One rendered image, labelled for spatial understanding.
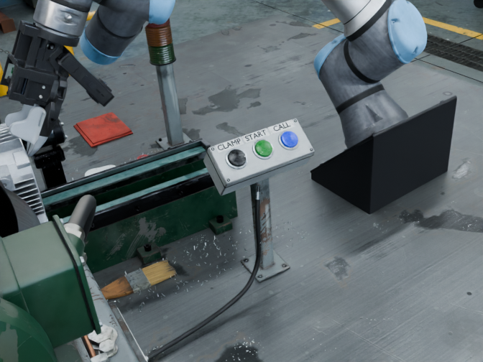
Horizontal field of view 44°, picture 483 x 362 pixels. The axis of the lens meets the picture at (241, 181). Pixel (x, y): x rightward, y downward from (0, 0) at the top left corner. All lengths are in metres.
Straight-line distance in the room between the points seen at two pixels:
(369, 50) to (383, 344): 0.59
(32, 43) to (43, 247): 0.58
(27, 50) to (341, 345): 0.68
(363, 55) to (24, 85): 0.68
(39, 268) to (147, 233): 0.80
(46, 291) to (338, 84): 1.03
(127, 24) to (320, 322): 0.58
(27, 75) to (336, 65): 0.67
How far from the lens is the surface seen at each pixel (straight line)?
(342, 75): 1.34
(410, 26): 1.29
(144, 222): 1.18
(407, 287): 1.12
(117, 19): 1.01
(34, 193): 1.06
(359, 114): 1.34
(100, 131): 1.69
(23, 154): 1.05
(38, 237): 0.44
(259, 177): 0.99
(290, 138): 1.00
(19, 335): 0.38
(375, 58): 1.29
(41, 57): 0.99
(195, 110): 1.74
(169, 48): 1.45
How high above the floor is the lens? 1.56
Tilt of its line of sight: 33 degrees down
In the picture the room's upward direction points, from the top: 5 degrees counter-clockwise
